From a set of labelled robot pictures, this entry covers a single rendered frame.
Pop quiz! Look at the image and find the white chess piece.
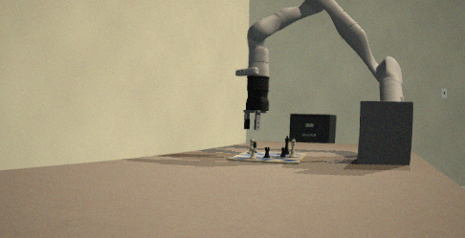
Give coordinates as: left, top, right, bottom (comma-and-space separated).
250, 148, 256, 159

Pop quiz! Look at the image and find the blue and cream chessboard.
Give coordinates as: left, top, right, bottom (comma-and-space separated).
227, 151, 306, 164

